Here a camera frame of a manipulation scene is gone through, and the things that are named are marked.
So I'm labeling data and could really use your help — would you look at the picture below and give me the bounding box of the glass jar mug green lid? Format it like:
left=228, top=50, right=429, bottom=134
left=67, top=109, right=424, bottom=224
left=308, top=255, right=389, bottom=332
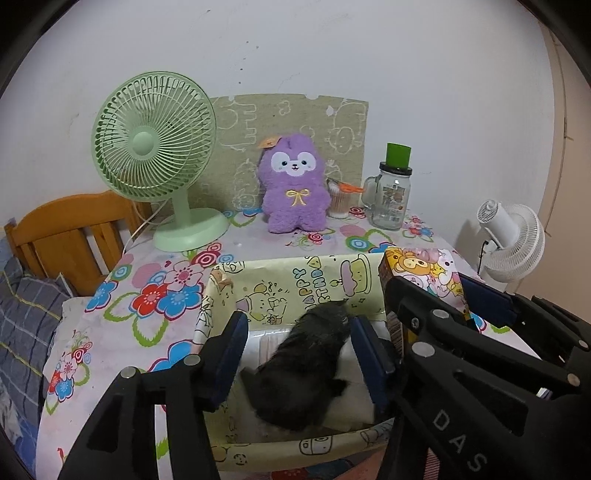
left=361, top=143, right=413, bottom=232

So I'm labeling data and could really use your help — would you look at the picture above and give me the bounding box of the purple plush toy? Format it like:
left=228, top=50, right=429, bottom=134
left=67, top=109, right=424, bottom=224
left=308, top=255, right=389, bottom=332
left=257, top=131, right=331, bottom=234

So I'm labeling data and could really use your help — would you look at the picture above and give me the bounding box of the green desk fan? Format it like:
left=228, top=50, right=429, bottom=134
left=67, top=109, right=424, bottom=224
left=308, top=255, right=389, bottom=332
left=91, top=71, right=230, bottom=252

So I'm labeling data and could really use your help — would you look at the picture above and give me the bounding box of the yellow cartoon printed storage box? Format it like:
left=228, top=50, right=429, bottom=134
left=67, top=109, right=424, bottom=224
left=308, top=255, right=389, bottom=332
left=193, top=251, right=402, bottom=472

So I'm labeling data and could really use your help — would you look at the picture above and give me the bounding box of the grey plaid pillow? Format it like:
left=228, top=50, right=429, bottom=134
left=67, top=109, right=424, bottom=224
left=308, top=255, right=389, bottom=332
left=0, top=258, right=70, bottom=416

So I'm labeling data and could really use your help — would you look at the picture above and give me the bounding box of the blue printed bedsheet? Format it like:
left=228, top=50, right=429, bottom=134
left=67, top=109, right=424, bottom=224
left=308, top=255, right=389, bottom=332
left=0, top=392, right=42, bottom=467

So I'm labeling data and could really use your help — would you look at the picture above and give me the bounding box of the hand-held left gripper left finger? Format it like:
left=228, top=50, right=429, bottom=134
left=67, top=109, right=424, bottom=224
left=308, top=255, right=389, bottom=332
left=58, top=310, right=250, bottom=480

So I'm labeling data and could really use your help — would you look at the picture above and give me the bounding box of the white fan cable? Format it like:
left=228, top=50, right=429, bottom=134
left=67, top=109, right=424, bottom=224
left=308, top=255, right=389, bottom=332
left=122, top=203, right=162, bottom=254

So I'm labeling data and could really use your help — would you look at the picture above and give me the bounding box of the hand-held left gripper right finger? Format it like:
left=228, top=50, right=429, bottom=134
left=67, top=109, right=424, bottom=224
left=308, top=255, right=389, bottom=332
left=348, top=316, right=435, bottom=480

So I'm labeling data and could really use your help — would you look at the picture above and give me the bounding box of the cartoon bear printed pack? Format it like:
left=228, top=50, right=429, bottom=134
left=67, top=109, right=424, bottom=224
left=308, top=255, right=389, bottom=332
left=379, top=247, right=488, bottom=358

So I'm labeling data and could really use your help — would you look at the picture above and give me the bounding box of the white clip fan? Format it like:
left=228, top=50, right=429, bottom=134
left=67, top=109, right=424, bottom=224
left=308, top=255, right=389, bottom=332
left=477, top=199, right=546, bottom=281

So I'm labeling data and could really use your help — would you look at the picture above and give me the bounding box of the cup with orange item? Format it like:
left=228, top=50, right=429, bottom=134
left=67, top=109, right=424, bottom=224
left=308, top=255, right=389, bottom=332
left=327, top=178, right=352, bottom=219

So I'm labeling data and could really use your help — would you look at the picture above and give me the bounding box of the black plush toy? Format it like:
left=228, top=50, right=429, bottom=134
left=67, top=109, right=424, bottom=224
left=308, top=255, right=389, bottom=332
left=241, top=300, right=354, bottom=432

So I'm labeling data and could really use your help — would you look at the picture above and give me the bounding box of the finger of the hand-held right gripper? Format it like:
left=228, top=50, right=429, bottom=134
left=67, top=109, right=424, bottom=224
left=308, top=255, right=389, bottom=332
left=459, top=272, right=591, bottom=398
left=383, top=274, right=591, bottom=480

